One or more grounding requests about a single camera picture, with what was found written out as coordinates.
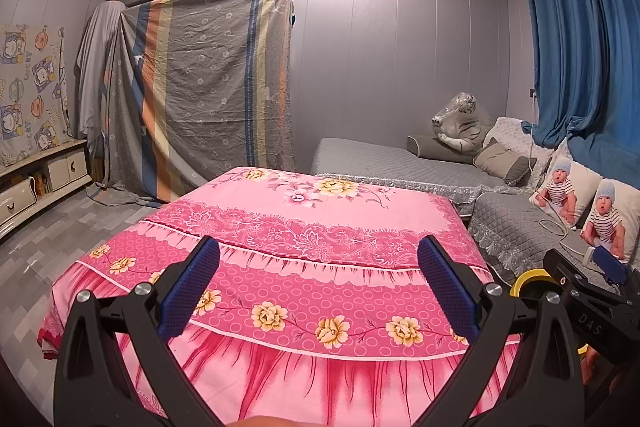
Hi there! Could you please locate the wrapped tiger plush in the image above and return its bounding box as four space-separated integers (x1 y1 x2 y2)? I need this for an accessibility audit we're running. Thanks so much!
431 92 496 152

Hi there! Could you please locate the striped grey cloth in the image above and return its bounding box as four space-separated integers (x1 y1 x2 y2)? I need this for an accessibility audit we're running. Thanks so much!
87 0 296 208

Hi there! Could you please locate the person's right hand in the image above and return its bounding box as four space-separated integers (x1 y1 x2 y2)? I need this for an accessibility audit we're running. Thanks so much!
586 345 604 376

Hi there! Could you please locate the white low cabinet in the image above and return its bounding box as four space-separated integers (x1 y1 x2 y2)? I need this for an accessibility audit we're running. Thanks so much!
0 138 93 240

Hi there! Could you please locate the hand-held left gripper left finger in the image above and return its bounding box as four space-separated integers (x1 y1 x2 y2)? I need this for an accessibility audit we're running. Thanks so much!
52 234 226 427

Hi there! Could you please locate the pink floral sheet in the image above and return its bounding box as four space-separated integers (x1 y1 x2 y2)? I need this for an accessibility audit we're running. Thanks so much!
39 166 523 427

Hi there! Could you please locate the grey beige cushion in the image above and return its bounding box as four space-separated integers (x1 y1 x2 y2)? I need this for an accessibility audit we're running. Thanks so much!
472 138 538 186

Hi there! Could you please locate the cartoon printed cloth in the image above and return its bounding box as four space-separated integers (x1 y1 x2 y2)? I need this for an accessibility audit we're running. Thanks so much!
0 23 71 168

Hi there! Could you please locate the yellow bin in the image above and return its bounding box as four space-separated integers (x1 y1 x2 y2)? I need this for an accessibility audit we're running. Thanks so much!
510 270 592 356

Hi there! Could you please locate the white lace sofa cover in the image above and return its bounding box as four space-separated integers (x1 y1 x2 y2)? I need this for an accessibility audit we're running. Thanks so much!
482 117 553 178

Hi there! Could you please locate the person's left hand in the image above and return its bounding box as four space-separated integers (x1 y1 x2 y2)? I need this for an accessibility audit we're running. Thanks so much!
234 416 284 427

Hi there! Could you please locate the blue curtain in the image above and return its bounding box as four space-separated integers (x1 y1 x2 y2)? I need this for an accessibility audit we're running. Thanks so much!
519 0 640 185

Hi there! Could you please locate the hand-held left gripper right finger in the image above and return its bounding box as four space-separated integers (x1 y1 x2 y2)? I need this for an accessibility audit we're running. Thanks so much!
417 234 586 427

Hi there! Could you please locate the grey pillow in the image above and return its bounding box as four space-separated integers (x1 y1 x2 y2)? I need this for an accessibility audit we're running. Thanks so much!
406 134 476 165

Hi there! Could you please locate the baby print pillow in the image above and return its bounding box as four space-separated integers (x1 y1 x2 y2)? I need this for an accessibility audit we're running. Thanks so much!
530 147 603 228
580 177 640 265

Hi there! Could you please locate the plain grey cloth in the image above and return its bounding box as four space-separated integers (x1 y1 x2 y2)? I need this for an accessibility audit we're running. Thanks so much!
75 0 126 182

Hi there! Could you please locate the grey quilted sofa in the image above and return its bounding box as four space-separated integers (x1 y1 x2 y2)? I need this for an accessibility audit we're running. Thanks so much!
310 137 640 288

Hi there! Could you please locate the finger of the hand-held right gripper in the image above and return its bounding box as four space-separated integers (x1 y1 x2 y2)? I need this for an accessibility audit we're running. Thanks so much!
542 248 589 297
592 245 632 286

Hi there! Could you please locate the white cable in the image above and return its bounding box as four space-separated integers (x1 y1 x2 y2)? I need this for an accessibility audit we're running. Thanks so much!
536 194 587 253

